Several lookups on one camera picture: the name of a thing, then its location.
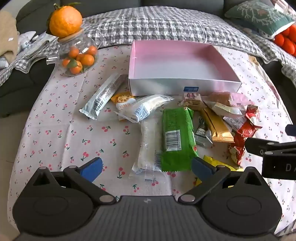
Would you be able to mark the red snack packet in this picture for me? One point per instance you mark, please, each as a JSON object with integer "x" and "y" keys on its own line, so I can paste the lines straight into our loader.
{"x": 248, "y": 125}
{"x": 237, "y": 153}

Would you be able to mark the green snack packet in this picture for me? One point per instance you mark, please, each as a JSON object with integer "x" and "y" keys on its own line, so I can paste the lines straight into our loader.
{"x": 178, "y": 134}

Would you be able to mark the clear rice cake packet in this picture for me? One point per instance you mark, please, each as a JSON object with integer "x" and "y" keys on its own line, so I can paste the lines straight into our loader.
{"x": 149, "y": 143}

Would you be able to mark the silver candy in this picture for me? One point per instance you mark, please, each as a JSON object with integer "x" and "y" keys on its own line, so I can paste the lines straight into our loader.
{"x": 203, "y": 136}

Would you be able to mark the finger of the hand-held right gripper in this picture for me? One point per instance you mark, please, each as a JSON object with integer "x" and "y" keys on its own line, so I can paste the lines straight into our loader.
{"x": 291, "y": 130}
{"x": 254, "y": 146}

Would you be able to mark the dark grey sofa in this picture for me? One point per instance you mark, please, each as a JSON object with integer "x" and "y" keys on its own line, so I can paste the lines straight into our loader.
{"x": 20, "y": 85}

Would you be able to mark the pink snack packet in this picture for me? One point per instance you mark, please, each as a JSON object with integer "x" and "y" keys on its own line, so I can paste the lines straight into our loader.
{"x": 240, "y": 99}

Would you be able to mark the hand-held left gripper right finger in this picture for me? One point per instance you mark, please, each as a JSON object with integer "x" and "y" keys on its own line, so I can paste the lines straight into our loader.
{"x": 202, "y": 168}

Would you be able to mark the green branch-print cushion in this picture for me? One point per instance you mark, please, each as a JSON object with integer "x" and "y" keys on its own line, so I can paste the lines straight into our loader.
{"x": 259, "y": 14}

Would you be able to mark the pile of small oranges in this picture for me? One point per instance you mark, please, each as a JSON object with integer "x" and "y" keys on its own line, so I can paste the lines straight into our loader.
{"x": 79, "y": 59}

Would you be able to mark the small pink and white packet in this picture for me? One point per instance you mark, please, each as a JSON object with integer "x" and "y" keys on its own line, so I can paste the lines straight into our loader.
{"x": 192, "y": 99}

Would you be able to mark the cherry print tablecloth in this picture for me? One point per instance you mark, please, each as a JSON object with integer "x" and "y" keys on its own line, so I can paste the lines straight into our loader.
{"x": 69, "y": 129}

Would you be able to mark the white and gold snack packet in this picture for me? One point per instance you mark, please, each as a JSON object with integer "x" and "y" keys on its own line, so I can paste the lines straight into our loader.
{"x": 224, "y": 109}

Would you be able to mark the orange knot cushion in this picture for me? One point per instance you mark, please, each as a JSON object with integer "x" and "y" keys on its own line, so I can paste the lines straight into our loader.
{"x": 286, "y": 41}

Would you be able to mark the large orange with leaves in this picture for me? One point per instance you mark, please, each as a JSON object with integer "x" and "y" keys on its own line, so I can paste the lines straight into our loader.
{"x": 66, "y": 20}

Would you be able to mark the long silver snack packet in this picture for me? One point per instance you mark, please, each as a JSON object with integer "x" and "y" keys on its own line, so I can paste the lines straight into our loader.
{"x": 104, "y": 95}

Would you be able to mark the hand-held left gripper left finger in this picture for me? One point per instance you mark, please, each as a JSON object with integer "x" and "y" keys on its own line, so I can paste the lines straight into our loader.
{"x": 92, "y": 168}

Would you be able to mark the tan biscuit packet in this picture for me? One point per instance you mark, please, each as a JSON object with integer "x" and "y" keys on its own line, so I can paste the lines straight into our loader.
{"x": 219, "y": 97}

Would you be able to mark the yellow snack packet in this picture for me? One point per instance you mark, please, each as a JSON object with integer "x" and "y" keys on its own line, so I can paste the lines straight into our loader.
{"x": 214, "y": 162}

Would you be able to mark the white clear barcode snack packet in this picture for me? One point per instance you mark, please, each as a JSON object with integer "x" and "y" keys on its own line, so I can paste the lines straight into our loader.
{"x": 145, "y": 106}

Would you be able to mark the glass jar with cork lid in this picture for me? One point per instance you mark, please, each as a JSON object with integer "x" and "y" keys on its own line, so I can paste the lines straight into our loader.
{"x": 71, "y": 46}

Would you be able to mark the pink cardboard box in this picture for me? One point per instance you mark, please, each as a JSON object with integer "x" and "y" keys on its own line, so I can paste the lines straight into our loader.
{"x": 175, "y": 67}

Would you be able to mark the gold wafer packet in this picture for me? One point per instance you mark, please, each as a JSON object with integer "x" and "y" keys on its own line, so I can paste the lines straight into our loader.
{"x": 219, "y": 127}

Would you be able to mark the orange and white snack packet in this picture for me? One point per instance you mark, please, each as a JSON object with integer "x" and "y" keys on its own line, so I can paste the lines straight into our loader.
{"x": 122, "y": 99}

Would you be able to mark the grey checked quilt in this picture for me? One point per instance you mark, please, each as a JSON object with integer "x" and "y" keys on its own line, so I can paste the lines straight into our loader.
{"x": 161, "y": 23}

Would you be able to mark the clear plastic bag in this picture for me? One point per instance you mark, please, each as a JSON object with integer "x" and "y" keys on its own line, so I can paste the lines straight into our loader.
{"x": 32, "y": 42}

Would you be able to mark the beige knitted cloth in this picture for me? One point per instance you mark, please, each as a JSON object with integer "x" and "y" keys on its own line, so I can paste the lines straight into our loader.
{"x": 8, "y": 34}

